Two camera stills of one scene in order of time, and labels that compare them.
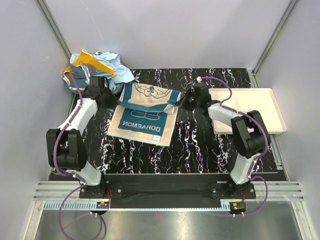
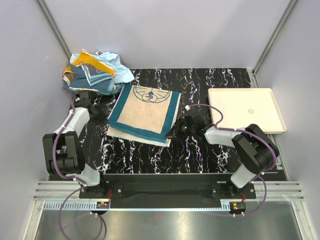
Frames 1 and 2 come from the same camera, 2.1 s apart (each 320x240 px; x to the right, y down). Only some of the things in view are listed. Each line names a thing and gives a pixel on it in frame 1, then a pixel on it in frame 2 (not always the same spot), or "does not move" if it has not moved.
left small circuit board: [102, 204] does not move
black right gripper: [183, 101] -> [175, 130]
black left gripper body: [110, 100] -> [99, 113]
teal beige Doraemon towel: [146, 113] does not move
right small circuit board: [238, 205] does not move
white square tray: [245, 100] does not move
